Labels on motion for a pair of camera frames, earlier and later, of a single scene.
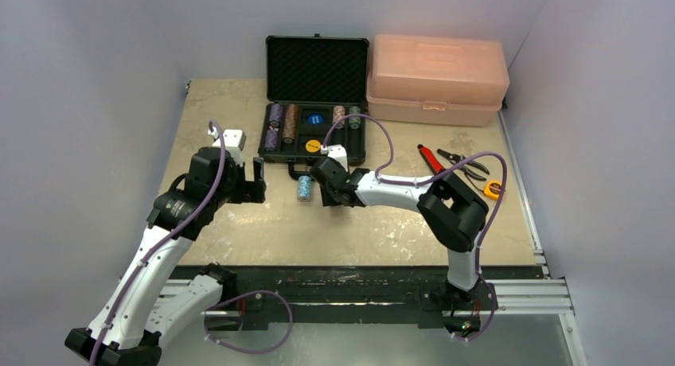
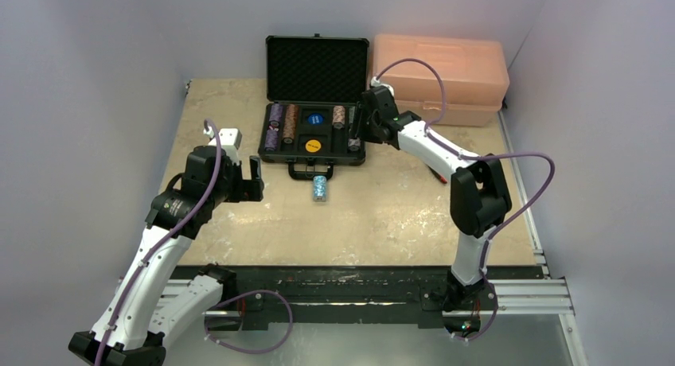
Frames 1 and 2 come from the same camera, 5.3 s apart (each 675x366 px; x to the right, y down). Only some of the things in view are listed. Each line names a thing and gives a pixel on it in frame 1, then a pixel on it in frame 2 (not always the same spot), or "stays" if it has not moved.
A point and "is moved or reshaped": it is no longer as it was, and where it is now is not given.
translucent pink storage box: [436, 81] stays
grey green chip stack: [354, 121] stays
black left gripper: [250, 191] stays
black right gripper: [325, 186] to [366, 119]
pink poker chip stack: [338, 114] stays
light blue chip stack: [305, 188] is moved or reshaped
